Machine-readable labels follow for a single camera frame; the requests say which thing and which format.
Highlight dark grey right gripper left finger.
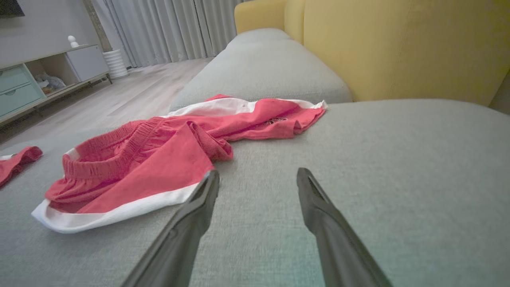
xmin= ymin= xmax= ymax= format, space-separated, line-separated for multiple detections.
xmin=122 ymin=170 xmax=220 ymax=287

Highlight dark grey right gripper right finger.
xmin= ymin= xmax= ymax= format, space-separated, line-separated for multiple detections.
xmin=297 ymin=168 xmax=393 ymax=287

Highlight red shorts with white trim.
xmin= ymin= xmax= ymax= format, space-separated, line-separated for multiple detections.
xmin=31 ymin=94 xmax=328 ymax=234

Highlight red basketball jersey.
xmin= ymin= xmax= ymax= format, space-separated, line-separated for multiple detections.
xmin=0 ymin=146 xmax=43 ymax=188

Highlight large grey sofa chaise cushion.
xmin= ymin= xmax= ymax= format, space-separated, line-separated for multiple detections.
xmin=0 ymin=99 xmax=510 ymax=287

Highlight grey sofa seat cushion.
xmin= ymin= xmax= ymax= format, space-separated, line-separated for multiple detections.
xmin=169 ymin=39 xmax=353 ymax=112

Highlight white ribbed vase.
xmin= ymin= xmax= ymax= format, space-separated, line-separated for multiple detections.
xmin=102 ymin=49 xmax=129 ymax=79

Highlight white cabinet with teal drawers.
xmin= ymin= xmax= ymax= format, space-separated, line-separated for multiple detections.
xmin=0 ymin=44 xmax=113 ymax=128

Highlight grey clutter on cabinet shelf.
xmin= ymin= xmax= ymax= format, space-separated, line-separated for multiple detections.
xmin=35 ymin=73 xmax=66 ymax=95

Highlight wide yellow sofa back cushion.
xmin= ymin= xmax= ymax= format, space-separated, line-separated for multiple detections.
xmin=304 ymin=0 xmax=510 ymax=107

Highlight light grey curtain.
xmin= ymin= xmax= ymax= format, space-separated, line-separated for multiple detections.
xmin=91 ymin=0 xmax=243 ymax=68

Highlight narrow yellow sofa back cushion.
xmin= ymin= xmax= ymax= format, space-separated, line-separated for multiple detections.
xmin=284 ymin=0 xmax=306 ymax=45

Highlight yellow sofa armrest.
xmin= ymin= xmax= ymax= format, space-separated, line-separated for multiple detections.
xmin=234 ymin=0 xmax=287 ymax=35

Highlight dark television screen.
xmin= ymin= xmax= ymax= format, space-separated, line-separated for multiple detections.
xmin=0 ymin=0 xmax=25 ymax=18

